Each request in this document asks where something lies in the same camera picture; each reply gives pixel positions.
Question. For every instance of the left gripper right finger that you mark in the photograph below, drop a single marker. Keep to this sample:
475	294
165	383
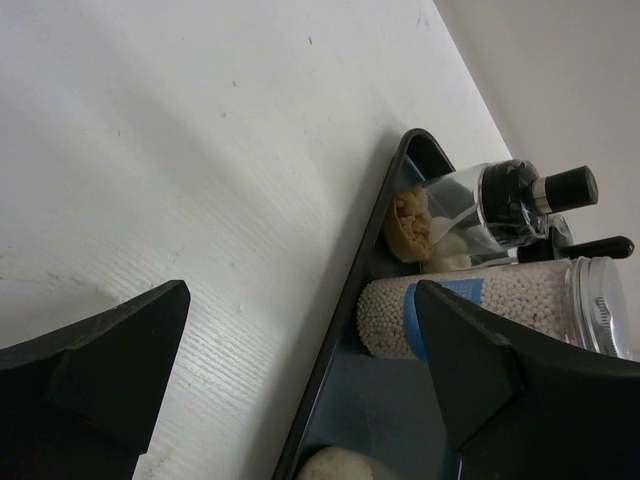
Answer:
518	404

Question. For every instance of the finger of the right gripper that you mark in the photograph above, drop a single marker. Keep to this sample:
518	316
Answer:
585	250

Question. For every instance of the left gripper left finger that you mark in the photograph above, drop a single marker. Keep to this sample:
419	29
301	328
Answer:
82	401

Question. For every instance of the clear-lid blue-label bottle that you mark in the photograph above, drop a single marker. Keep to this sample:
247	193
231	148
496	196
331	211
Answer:
580	302

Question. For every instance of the black-cap brown spice bottle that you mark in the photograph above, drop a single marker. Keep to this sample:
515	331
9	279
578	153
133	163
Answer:
491	207

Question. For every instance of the black-cap pale spice bottle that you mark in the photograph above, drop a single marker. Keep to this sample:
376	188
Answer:
559	236

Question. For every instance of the yellow-cap cream bottle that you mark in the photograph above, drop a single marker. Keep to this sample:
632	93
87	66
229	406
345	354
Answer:
334	463

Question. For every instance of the black rectangular plastic tray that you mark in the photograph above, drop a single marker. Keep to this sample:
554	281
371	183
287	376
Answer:
386	409

